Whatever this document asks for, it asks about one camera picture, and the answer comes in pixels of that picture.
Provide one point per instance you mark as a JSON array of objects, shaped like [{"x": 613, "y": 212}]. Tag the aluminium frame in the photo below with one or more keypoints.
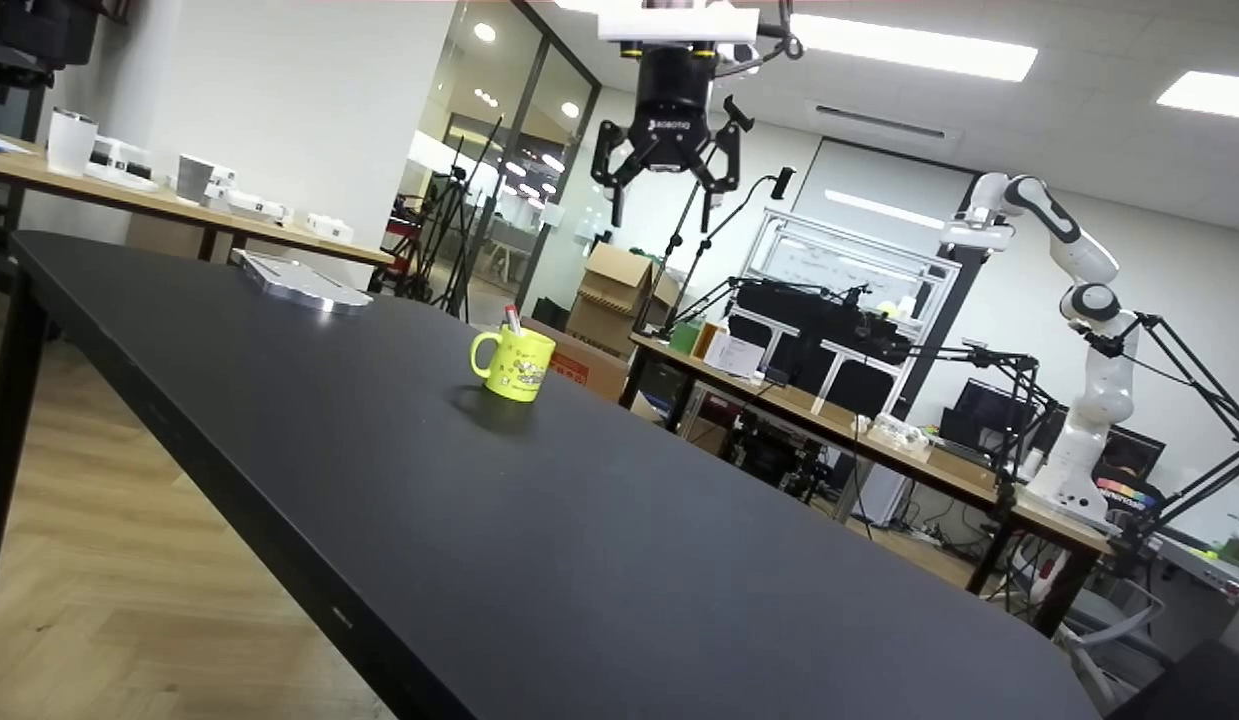
[{"x": 849, "y": 290}]

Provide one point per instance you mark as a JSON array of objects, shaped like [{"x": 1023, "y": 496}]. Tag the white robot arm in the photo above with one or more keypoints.
[{"x": 1084, "y": 300}]

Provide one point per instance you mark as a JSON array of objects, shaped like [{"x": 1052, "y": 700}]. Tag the ceiling light panel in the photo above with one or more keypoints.
[
  {"x": 909, "y": 48},
  {"x": 1211, "y": 95}
]

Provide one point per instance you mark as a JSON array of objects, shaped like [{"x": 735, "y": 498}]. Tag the ceiling air vent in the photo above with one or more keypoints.
[{"x": 884, "y": 122}]

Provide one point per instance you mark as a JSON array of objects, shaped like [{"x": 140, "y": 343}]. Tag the stack of cardboard boxes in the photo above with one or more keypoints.
[{"x": 614, "y": 300}]

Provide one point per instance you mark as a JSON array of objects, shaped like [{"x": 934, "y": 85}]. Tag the group of black tripods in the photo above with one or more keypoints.
[{"x": 444, "y": 230}]

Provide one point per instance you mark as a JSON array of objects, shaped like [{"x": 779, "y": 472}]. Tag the row of white devices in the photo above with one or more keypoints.
[{"x": 254, "y": 205}]

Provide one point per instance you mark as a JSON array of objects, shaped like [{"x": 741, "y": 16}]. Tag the office chair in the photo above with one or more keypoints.
[{"x": 1109, "y": 625}]

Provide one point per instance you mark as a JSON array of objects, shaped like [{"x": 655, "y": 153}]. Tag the silver metal plate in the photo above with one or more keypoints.
[{"x": 304, "y": 283}]

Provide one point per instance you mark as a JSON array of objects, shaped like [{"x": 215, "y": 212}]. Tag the yellow mug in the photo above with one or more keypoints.
[{"x": 519, "y": 367}]

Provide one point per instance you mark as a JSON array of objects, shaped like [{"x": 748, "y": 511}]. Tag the white tumbler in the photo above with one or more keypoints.
[{"x": 71, "y": 143}]

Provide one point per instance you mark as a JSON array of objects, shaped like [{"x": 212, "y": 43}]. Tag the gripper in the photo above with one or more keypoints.
[{"x": 672, "y": 110}]

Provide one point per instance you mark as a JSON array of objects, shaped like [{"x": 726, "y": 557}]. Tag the white paper sign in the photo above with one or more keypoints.
[{"x": 734, "y": 355}]

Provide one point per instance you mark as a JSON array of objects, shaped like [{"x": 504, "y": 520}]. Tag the row of monitors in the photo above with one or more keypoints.
[{"x": 1059, "y": 440}]

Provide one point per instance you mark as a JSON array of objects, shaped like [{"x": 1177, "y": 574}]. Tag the glass partition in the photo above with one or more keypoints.
[{"x": 499, "y": 150}]

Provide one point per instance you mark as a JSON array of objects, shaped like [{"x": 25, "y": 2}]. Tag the pair of black stands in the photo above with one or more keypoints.
[{"x": 704, "y": 235}]

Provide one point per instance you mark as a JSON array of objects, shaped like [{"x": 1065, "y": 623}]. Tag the projection screen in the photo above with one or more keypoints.
[{"x": 884, "y": 190}]

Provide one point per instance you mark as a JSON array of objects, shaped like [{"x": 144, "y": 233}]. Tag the cardboard box with red print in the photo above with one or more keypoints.
[{"x": 579, "y": 365}]

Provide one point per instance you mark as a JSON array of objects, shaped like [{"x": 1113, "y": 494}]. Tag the red marker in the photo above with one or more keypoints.
[{"x": 513, "y": 319}]

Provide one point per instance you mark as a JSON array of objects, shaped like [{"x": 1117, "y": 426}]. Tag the long wooden table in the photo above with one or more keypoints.
[{"x": 939, "y": 465}]

